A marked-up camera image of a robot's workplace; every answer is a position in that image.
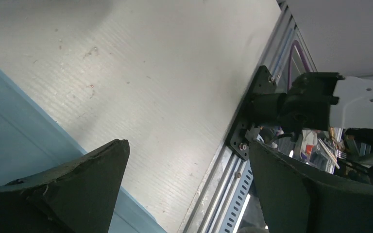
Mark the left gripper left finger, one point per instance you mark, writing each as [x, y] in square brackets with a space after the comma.
[75, 197]

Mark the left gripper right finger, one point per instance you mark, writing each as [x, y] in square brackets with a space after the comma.
[298, 198]

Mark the light blue perforated basket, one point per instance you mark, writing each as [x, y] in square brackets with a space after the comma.
[31, 142]

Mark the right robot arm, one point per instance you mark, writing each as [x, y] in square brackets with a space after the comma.
[316, 101]

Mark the slotted grey cable duct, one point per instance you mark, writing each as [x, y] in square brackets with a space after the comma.
[236, 203]

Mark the aluminium front rail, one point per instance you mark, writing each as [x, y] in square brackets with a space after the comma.
[285, 51]

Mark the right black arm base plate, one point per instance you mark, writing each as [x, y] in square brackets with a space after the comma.
[246, 125]

